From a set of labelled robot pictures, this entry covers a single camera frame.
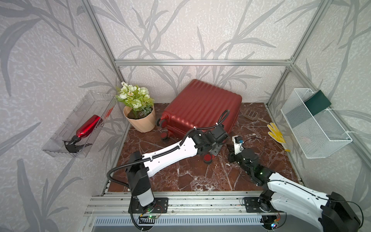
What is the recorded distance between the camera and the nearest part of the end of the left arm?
51 centimetres

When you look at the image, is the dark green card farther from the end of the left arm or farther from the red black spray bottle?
the red black spray bottle

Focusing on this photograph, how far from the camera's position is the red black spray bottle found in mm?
595

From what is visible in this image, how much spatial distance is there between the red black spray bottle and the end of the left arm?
0.45 meters
